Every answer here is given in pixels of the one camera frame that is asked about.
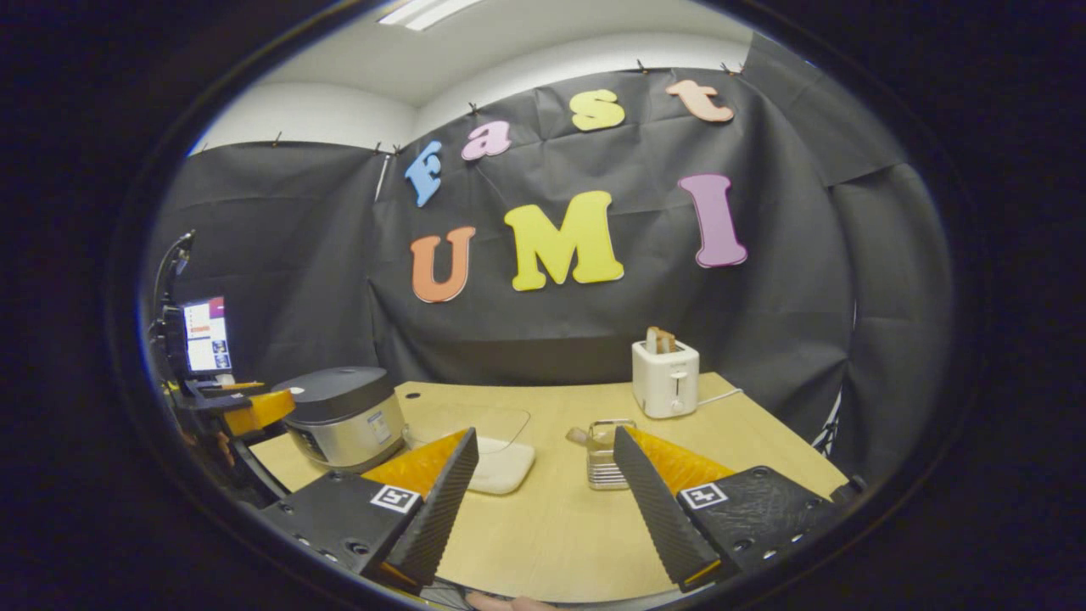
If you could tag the toast slice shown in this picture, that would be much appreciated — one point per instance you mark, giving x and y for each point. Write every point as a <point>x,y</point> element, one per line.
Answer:
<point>667,342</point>
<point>652,341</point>

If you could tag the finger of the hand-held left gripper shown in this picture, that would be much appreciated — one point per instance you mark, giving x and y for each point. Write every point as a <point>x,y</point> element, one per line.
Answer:
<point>225,389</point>
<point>259,412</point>

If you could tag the silver black rice cooker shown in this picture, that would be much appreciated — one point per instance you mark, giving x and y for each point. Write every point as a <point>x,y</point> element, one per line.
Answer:
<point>344,424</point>

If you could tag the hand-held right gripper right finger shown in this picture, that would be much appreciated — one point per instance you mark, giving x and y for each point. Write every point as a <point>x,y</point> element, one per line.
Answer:
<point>653,509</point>

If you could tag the black backdrop stand legs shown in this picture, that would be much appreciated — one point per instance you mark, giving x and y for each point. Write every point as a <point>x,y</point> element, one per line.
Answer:
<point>827,424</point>

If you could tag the white toaster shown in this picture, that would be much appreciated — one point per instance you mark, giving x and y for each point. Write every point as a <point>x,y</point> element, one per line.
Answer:
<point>666,382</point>

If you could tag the clear container of white rice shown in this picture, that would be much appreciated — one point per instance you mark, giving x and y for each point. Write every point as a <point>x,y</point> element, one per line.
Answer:
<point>505,471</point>

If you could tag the wooden spoon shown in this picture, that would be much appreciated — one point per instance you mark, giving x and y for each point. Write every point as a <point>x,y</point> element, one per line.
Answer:
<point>577,436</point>

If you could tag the clear chopstick holder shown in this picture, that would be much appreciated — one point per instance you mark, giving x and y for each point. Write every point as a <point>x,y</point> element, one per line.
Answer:
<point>604,471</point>

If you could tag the ceiling light panel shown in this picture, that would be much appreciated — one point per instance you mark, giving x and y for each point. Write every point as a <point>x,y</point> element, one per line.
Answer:
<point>428,12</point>

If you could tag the computer monitor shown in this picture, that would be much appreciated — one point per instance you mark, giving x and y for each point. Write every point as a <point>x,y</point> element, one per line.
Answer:
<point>208,335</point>

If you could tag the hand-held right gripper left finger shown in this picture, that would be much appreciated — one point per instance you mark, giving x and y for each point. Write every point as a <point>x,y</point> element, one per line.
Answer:
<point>441,509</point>

